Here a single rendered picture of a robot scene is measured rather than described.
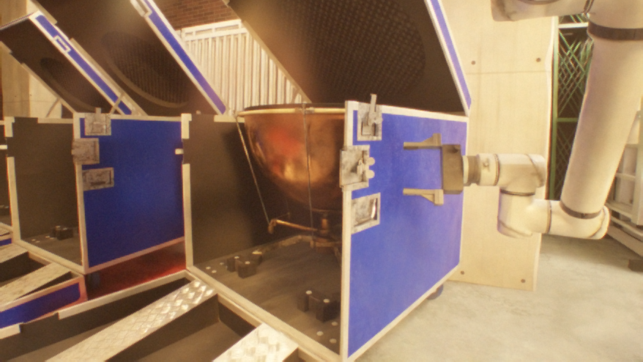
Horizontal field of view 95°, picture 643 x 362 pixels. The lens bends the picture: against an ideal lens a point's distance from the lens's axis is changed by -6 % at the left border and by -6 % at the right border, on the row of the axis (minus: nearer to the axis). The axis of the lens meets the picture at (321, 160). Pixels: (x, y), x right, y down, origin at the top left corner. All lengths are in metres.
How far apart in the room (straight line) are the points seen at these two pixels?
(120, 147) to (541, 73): 2.27
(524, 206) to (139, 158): 1.82
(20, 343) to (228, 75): 2.89
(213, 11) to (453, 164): 5.06
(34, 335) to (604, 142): 1.90
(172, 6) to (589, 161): 6.01
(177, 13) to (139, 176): 4.41
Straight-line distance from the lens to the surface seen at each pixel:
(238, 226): 1.93
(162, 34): 2.19
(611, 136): 0.80
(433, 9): 1.43
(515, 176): 0.92
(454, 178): 0.89
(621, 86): 0.74
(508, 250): 2.11
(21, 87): 4.94
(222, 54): 3.90
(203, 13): 5.75
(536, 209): 0.96
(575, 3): 0.66
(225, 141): 1.81
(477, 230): 2.06
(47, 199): 2.78
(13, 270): 2.52
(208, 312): 1.57
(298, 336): 1.23
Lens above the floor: 0.87
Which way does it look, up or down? 5 degrees down
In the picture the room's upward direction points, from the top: 1 degrees clockwise
